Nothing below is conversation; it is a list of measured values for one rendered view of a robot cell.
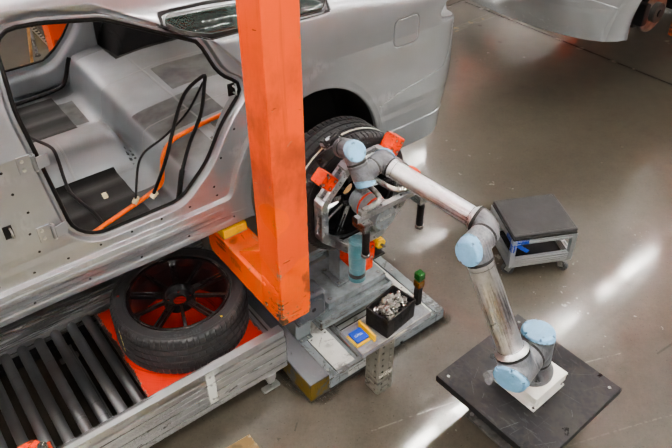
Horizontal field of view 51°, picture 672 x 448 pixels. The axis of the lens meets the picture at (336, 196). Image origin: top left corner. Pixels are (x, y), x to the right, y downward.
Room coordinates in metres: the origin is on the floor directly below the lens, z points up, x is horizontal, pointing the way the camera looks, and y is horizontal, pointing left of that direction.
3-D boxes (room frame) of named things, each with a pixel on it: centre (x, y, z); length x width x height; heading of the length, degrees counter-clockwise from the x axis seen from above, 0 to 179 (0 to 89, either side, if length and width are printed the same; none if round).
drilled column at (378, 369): (2.23, -0.21, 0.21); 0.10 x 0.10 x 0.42; 37
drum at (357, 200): (2.62, -0.17, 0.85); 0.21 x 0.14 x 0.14; 37
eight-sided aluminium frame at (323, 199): (2.68, -0.13, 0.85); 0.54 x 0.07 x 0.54; 127
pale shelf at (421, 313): (2.25, -0.24, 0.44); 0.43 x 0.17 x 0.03; 127
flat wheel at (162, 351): (2.41, 0.78, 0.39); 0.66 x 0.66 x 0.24
